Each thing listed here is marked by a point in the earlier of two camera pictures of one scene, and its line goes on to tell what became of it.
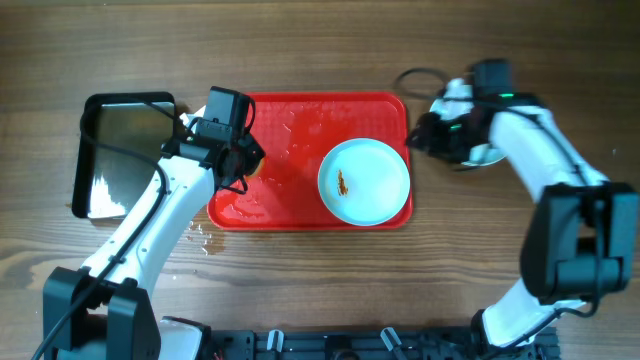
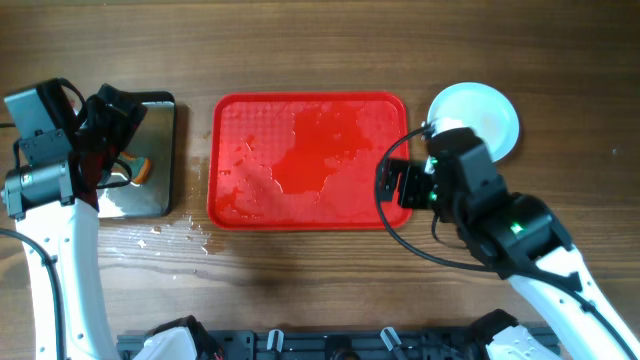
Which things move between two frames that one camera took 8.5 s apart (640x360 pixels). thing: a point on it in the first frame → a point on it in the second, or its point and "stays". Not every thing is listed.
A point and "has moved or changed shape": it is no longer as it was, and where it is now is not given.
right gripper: x=426 y=136 → x=413 y=183
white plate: x=364 y=182 has moved or changed shape
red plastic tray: x=297 y=132 stays
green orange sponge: x=258 y=170 → x=139 y=167
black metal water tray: x=117 y=146 stays
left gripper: x=245 y=157 → x=120 y=112
